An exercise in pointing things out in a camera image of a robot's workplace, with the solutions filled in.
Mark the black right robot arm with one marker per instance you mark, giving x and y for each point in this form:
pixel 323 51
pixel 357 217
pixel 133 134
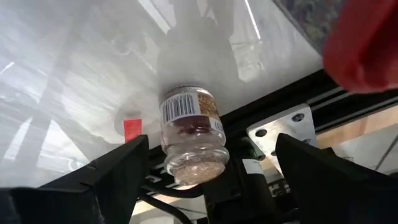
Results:
pixel 236 193

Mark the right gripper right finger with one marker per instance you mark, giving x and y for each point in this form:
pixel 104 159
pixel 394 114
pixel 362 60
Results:
pixel 326 186

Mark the white paper sheet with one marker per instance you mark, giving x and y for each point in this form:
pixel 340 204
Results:
pixel 370 146

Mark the red-lidded smoked paprika tin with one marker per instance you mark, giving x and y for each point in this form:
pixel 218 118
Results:
pixel 363 46

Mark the silver corner bracket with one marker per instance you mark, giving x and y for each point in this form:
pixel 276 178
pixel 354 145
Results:
pixel 280 124

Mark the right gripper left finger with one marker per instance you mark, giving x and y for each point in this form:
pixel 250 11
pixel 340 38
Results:
pixel 109 186

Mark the cork-topped glass saffron jar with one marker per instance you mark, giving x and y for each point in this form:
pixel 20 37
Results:
pixel 192 137

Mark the small red tag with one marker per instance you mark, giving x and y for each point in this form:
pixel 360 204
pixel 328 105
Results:
pixel 132 129

